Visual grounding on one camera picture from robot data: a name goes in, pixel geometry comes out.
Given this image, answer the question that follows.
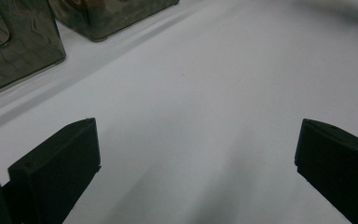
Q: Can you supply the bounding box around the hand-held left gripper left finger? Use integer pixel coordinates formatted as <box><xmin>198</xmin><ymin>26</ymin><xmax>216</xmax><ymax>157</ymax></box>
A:
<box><xmin>7</xmin><ymin>117</ymin><xmax>102</xmax><ymax>224</ymax></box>

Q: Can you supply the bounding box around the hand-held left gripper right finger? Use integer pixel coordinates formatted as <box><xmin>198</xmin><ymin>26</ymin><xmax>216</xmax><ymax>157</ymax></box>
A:
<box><xmin>294</xmin><ymin>118</ymin><xmax>358</xmax><ymax>224</ymax></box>

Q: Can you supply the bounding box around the dark translucent storage box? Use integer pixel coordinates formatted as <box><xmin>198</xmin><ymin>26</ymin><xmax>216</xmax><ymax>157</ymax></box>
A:
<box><xmin>0</xmin><ymin>0</ymin><xmax>67</xmax><ymax>97</ymax></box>
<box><xmin>48</xmin><ymin>0</ymin><xmax>181</xmax><ymax>42</ymax></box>

